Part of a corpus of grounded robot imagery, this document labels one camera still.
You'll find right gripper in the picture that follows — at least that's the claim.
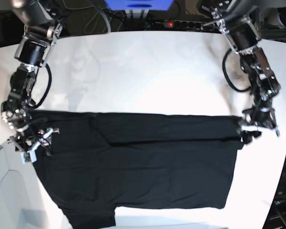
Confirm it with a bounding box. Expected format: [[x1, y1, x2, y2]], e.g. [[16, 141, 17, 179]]
[[7, 127, 60, 156]]

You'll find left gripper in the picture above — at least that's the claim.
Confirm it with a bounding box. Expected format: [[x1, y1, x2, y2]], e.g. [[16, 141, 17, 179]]
[[239, 107, 280, 145]]

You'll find black T-shirt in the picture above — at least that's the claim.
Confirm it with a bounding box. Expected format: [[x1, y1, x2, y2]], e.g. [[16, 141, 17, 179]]
[[31, 111, 243, 229]]

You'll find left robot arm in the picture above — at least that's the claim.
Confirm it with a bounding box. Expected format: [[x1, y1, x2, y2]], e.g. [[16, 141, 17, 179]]
[[197, 0, 281, 144]]

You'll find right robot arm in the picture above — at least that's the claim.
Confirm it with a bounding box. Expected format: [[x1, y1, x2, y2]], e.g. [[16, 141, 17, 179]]
[[0, 0, 63, 163]]

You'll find black power strip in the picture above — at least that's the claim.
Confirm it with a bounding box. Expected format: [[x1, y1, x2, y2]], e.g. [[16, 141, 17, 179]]
[[151, 20, 216, 32]]

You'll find blue box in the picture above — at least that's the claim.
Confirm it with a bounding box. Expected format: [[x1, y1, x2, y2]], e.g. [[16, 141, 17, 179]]
[[105, 0, 174, 11]]

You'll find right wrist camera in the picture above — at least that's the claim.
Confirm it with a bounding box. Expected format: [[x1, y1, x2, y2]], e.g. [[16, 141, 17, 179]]
[[21, 150, 37, 164]]

